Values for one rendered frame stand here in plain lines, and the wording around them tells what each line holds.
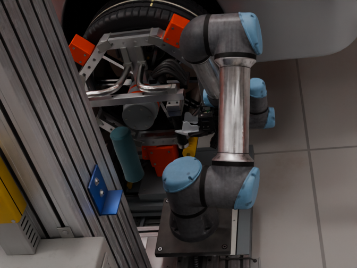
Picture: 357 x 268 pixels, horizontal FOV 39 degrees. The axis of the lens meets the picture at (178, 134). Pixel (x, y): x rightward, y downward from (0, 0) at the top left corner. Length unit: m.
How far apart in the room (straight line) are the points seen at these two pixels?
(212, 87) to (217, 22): 0.32
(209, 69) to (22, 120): 0.82
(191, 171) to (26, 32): 0.65
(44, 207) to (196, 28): 0.67
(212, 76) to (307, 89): 1.87
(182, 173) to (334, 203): 1.41
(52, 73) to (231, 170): 0.58
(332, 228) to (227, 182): 1.28
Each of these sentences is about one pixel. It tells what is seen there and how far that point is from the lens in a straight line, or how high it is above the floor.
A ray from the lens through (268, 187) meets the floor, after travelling 2.76.
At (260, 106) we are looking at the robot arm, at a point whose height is 0.93.
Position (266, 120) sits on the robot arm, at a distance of 1.80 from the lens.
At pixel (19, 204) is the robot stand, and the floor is 1.36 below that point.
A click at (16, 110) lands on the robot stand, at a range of 0.87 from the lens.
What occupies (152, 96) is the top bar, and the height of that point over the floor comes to 0.98.
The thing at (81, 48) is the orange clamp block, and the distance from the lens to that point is 2.03.
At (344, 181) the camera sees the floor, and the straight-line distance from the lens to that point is 2.79.
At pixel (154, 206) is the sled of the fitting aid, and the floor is 0.17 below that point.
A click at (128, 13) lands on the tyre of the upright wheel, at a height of 1.18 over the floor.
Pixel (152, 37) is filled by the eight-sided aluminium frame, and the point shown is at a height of 1.11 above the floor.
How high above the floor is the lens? 1.98
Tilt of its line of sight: 38 degrees down
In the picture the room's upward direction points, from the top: 14 degrees counter-clockwise
